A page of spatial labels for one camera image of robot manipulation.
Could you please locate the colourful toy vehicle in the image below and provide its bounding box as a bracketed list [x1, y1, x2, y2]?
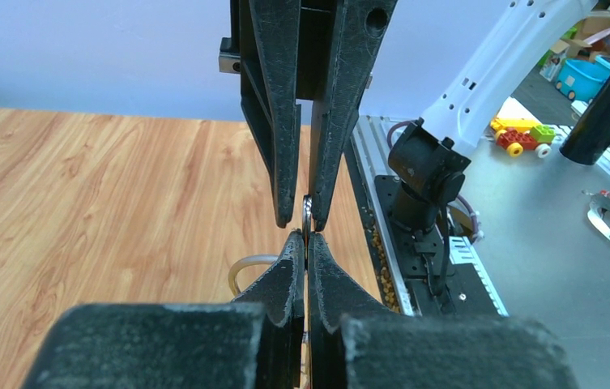
[490, 118, 557, 159]

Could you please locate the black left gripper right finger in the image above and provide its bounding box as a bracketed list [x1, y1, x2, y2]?
[308, 233, 396, 331]

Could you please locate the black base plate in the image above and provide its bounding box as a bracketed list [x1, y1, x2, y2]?
[344, 115, 510, 318]

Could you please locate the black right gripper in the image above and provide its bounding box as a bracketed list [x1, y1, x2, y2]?
[219, 1, 397, 232]

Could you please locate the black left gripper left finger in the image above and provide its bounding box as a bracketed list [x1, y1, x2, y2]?
[232, 229, 306, 327]

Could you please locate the blue toy bin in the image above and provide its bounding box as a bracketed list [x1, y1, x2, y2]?
[553, 56, 610, 103]

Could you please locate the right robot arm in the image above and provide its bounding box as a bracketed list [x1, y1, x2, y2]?
[219, 1, 594, 231]

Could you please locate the large metal keyring with tags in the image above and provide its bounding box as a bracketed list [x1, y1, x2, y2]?
[228, 195, 312, 388]

